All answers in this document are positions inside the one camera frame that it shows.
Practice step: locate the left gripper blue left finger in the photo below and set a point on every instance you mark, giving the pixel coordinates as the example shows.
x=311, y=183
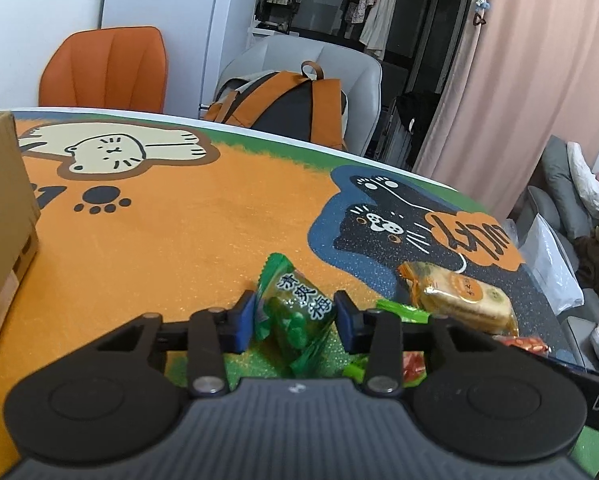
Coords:
x=212, y=333

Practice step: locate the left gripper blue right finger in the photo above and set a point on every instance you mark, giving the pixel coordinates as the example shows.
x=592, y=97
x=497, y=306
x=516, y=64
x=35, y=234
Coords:
x=376, y=333

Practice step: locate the green candy packet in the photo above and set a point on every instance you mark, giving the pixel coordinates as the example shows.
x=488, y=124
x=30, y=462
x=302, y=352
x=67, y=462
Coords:
x=294, y=313

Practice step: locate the orange label rice cracker pack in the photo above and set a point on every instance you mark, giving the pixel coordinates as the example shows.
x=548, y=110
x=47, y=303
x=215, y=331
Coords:
x=438, y=290

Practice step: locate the red orange candy packet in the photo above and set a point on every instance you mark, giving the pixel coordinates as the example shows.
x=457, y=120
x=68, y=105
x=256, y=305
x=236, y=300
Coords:
x=531, y=344

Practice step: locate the white plastic bag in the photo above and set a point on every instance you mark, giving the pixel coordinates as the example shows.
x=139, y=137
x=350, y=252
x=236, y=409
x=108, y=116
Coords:
x=545, y=256

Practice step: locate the colourful cat table mat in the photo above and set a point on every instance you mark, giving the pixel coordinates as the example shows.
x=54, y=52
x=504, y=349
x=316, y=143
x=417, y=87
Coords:
x=147, y=219

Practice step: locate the grey sofa with cushions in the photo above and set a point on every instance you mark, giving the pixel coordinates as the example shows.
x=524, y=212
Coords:
x=552, y=194

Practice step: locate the orange black backpack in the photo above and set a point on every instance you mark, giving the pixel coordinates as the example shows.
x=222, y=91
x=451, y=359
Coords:
x=305, y=106

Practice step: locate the orange chair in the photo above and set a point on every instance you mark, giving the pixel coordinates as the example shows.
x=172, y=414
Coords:
x=118, y=68

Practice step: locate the white hanging towel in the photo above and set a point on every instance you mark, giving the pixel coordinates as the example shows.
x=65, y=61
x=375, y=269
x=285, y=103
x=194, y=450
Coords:
x=378, y=25

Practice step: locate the pink curtain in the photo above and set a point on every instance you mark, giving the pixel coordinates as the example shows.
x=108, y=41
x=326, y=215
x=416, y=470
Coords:
x=525, y=70

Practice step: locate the white refrigerator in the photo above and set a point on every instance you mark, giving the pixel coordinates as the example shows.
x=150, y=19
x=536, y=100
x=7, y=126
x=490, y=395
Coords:
x=201, y=37

